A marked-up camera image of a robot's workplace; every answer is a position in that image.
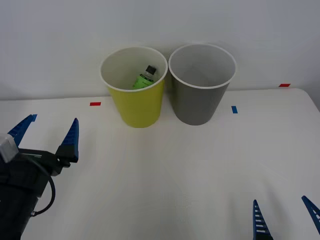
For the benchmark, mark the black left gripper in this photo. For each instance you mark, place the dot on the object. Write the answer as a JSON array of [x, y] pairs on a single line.
[[27, 172]]

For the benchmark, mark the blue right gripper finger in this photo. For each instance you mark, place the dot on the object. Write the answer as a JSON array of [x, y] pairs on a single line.
[[313, 210], [258, 225]]

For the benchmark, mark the green label plastic bottle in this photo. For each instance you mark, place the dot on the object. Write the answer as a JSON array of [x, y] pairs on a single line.
[[143, 80]]

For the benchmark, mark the yellow-green plastic bin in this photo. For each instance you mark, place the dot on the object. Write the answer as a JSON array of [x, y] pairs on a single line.
[[137, 107]]

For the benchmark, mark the grey plastic bin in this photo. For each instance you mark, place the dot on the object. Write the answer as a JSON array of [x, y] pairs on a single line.
[[197, 105]]

